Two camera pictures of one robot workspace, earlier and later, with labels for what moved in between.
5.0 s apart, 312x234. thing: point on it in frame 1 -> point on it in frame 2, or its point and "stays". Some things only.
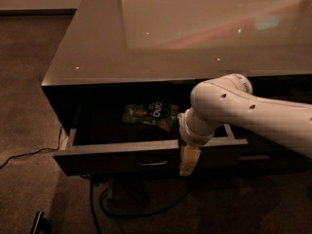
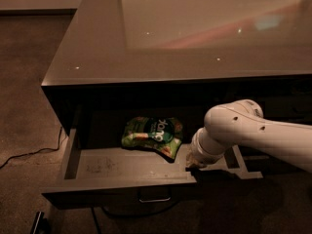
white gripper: [192, 136] -> [196, 150]
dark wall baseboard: [66, 12] stays
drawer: [138, 139] -> [99, 172]
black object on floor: [41, 224] stays
